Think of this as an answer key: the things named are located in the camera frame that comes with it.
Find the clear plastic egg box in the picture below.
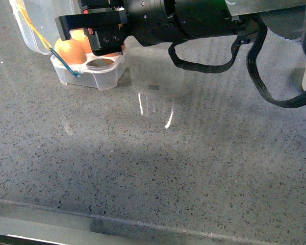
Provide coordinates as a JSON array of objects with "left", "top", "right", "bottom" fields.
[{"left": 10, "top": 1, "right": 128, "bottom": 91}]

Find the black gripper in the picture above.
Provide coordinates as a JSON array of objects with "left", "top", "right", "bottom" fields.
[{"left": 79, "top": 1, "right": 258, "bottom": 56}]

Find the black flat cable bundle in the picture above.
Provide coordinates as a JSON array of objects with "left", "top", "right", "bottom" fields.
[{"left": 245, "top": 19, "right": 306, "bottom": 109}]

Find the brown egg in box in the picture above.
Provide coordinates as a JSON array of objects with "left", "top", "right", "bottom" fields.
[{"left": 54, "top": 38, "right": 87, "bottom": 65}]

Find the yellow and green string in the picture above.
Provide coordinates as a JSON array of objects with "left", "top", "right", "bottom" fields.
[{"left": 17, "top": 0, "right": 83, "bottom": 78}]

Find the black ribbed cable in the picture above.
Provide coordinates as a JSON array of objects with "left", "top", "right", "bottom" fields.
[{"left": 168, "top": 35, "right": 245, "bottom": 74}]

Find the brown egg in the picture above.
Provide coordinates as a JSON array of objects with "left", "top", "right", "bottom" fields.
[
  {"left": 71, "top": 30, "right": 92, "bottom": 54},
  {"left": 54, "top": 38, "right": 87, "bottom": 65}
]

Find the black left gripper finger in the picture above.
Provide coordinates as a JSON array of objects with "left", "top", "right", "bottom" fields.
[{"left": 55, "top": 10, "right": 128, "bottom": 41}]

